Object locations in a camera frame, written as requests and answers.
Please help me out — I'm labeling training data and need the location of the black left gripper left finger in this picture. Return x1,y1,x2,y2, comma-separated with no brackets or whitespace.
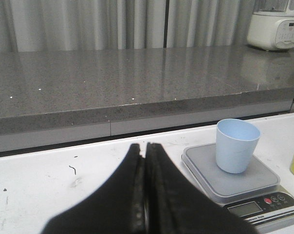
42,144,145,234

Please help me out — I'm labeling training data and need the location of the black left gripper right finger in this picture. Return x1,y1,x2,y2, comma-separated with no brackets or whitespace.
145,143,257,234

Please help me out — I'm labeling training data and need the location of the light blue plastic cup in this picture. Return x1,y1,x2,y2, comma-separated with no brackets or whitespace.
216,118,260,174

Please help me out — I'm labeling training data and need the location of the silver digital kitchen scale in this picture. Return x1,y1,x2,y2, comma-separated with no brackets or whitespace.
181,144,294,234

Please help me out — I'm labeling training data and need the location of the grey stone counter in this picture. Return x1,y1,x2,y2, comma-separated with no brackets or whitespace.
0,45,294,153

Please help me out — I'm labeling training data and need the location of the white blender appliance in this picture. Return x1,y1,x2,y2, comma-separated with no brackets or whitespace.
247,0,294,51

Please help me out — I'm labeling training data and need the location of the grey curtain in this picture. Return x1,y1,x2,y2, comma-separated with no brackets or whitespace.
0,0,255,52

